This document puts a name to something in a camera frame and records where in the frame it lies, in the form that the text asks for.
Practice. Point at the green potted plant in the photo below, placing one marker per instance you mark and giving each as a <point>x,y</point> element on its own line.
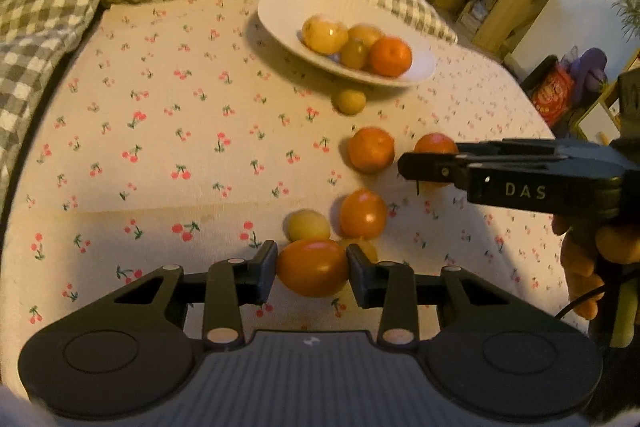
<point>627,2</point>

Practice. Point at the black bag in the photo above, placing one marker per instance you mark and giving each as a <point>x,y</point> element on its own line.
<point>537,69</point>

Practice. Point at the red snack bag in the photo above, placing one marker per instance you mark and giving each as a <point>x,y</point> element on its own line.
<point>552,94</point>

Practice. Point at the person's right hand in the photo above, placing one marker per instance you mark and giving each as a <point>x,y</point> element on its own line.
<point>580,267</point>

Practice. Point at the white ribbed plate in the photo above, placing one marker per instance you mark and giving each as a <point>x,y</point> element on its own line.
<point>285,14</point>

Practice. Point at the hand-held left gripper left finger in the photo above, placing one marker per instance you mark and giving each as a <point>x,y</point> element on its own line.
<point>267,274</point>

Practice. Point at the large yellow orange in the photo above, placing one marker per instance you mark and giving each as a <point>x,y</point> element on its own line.
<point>365,34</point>

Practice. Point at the grey checked quilt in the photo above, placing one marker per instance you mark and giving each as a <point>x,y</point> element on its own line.
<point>40,17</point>

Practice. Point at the cherry print cloth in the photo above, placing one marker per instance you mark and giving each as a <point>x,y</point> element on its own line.
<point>150,132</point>

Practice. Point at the purple bag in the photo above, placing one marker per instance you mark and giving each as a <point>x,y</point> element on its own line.
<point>592,67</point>

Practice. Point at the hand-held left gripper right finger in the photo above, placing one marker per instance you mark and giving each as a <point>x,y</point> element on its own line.
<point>357,277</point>

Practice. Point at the olive green tangerine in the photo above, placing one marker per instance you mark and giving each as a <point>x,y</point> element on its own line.
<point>354,54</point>

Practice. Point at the pale yellow pear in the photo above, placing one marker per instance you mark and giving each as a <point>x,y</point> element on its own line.
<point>325,35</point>

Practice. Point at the orange tangerine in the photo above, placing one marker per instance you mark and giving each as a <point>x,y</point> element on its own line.
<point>391,56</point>
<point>371,150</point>
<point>435,143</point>

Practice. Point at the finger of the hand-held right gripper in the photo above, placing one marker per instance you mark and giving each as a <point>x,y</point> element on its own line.
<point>430,168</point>

